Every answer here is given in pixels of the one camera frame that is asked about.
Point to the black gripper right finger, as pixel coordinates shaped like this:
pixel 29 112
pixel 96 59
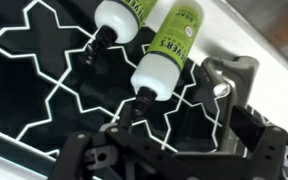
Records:
pixel 267 146

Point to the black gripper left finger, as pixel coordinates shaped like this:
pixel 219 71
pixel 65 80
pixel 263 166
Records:
pixel 134 146

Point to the large green dish soap bottle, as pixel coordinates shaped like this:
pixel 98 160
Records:
pixel 164 66

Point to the stainless steel sink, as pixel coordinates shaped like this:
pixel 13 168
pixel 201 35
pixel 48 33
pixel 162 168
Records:
pixel 270 23

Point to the stainless steel faucet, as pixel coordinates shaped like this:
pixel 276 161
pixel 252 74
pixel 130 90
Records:
pixel 234 76

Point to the small green soap pump bottle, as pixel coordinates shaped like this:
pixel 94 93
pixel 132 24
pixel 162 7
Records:
pixel 117 20

